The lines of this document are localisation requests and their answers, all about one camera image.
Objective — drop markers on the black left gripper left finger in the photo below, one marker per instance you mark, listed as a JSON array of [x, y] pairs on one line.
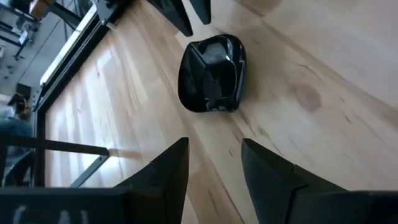
[[161, 193]]

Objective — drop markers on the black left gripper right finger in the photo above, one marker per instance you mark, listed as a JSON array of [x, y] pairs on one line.
[[280, 193]]

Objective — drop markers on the person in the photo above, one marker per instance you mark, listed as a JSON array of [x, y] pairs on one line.
[[14, 124]]

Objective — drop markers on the black table edge frame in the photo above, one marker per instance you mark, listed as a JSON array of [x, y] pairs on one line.
[[66, 67]]

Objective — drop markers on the wooden table with black legs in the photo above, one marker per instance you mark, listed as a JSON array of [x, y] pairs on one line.
[[40, 6]]

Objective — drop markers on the pointed-corner square black bowl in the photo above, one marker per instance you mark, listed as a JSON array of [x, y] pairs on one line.
[[214, 77]]

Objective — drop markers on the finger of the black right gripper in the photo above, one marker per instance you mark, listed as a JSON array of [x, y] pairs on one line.
[[202, 9], [174, 12]]

